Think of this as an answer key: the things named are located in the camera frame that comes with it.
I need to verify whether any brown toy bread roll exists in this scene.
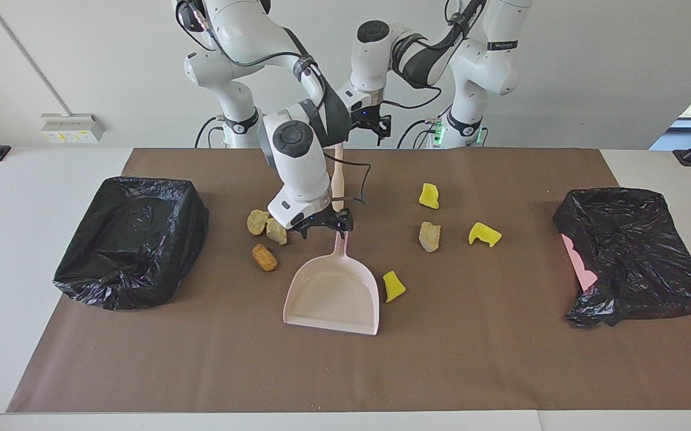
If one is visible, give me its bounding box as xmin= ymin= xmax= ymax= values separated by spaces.
xmin=251 ymin=243 xmax=278 ymax=272

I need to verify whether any white wall socket box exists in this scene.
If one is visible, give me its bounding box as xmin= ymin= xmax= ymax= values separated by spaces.
xmin=41 ymin=113 xmax=105 ymax=144

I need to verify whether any beige plastic dustpan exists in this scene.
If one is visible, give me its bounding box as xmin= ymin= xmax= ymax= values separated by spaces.
xmin=283 ymin=230 xmax=380 ymax=336

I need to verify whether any black plastic trash bag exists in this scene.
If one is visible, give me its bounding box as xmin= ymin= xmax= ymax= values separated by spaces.
xmin=53 ymin=176 xmax=210 ymax=311
xmin=553 ymin=187 xmax=691 ymax=328

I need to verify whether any white wall cable conduit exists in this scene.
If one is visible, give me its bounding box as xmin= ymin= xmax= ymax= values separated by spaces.
xmin=0 ymin=0 xmax=73 ymax=116

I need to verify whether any beige hand brush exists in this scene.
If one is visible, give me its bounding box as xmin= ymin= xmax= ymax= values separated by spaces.
xmin=330 ymin=144 xmax=347 ymax=214

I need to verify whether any brown paper table mat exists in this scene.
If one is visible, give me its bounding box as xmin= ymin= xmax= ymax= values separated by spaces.
xmin=7 ymin=148 xmax=691 ymax=414

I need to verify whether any pink plastic bin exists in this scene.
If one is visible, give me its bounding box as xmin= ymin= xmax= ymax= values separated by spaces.
xmin=561 ymin=233 xmax=599 ymax=294

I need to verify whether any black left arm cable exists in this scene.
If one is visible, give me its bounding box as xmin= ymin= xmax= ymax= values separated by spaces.
xmin=381 ymin=0 xmax=484 ymax=111

